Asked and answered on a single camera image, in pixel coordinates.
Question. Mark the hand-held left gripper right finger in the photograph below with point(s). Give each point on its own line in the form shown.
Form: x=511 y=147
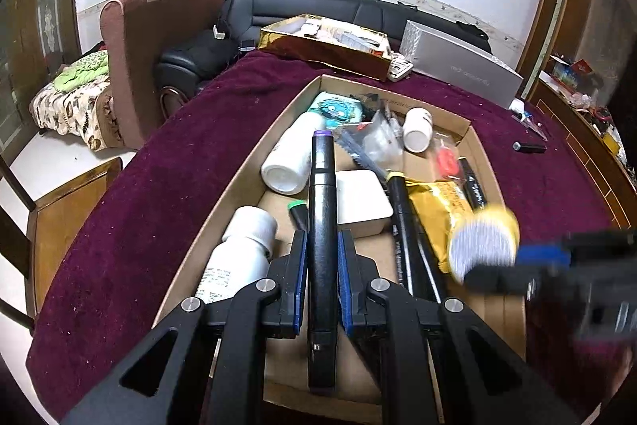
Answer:
x=344 y=285

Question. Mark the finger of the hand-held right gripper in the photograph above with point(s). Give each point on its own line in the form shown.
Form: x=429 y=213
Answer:
x=542 y=254
x=502 y=279

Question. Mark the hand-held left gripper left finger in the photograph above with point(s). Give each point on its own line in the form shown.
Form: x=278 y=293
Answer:
x=300 y=285

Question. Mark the cardboard box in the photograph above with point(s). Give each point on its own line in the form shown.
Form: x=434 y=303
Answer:
x=368 y=250

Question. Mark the white bottle green label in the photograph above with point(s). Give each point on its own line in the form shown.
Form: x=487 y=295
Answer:
x=239 y=250

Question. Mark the purple-capped black marker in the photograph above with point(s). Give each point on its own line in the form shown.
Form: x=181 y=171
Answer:
x=322 y=216

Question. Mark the green-capped black marker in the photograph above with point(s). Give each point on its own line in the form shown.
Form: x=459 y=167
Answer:
x=297 y=212

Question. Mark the white rectangular box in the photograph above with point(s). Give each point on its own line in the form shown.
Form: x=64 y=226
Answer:
x=361 y=201

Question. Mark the gold foil packet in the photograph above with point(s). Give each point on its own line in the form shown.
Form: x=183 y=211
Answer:
x=438 y=211

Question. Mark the clear package with red tool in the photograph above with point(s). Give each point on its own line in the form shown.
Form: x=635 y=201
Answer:
x=445 y=161

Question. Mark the plain white bottle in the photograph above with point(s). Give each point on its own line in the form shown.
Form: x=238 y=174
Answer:
x=288 y=151

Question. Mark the clear plastic bag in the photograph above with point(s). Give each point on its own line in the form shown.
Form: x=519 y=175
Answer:
x=380 y=141

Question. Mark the white bottle red label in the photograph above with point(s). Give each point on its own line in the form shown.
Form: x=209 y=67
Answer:
x=417 y=131

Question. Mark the blue printed tissue pack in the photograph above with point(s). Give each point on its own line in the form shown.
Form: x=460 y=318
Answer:
x=333 y=111

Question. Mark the wooden cabinet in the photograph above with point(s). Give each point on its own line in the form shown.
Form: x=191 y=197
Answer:
x=582 y=156

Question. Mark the clear pen package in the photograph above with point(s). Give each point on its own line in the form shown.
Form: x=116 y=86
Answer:
x=532 y=126

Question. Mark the white charger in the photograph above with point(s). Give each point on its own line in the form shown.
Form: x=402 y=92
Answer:
x=516 y=106

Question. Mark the pile of cabinet clutter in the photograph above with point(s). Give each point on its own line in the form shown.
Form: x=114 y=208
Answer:
x=577 y=76

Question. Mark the long grey box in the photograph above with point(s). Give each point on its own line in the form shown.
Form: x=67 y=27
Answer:
x=463 y=66

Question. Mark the small white packet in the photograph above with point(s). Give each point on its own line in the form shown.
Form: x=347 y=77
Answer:
x=400 y=67

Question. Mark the black bag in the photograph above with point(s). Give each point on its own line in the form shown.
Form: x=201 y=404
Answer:
x=475 y=31

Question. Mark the gold gift box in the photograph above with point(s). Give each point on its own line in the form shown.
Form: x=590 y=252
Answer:
x=318 y=49

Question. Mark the wooden chair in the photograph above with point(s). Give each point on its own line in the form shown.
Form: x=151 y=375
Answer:
x=59 y=216

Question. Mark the brown armchair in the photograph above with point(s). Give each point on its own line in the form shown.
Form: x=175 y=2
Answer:
x=144 y=56

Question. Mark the black leather sofa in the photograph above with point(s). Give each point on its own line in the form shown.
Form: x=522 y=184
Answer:
x=298 y=2

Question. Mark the floral blanket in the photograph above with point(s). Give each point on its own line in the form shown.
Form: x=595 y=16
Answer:
x=64 y=106

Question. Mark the green blanket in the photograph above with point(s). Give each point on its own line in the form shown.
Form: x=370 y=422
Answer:
x=79 y=71

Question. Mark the wooden door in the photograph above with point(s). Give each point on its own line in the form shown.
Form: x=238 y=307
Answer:
x=30 y=31

